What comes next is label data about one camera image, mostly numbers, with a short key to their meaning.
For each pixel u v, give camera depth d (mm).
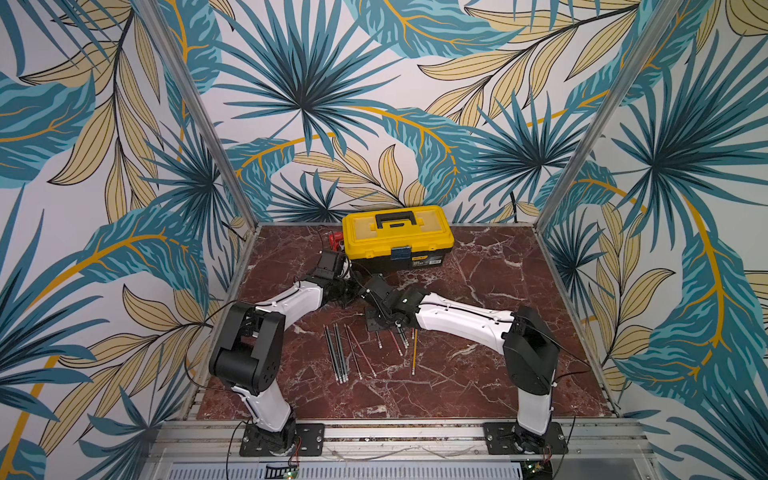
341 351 878
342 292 795
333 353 876
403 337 902
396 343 887
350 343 889
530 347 471
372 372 837
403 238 973
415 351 878
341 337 902
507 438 730
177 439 738
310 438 735
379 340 903
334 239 1132
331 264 737
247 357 463
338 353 875
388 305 646
